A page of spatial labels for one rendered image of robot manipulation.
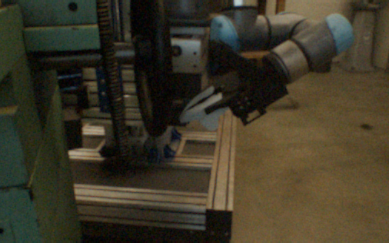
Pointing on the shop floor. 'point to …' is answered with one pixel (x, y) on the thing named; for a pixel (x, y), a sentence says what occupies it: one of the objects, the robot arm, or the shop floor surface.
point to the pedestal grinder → (361, 38)
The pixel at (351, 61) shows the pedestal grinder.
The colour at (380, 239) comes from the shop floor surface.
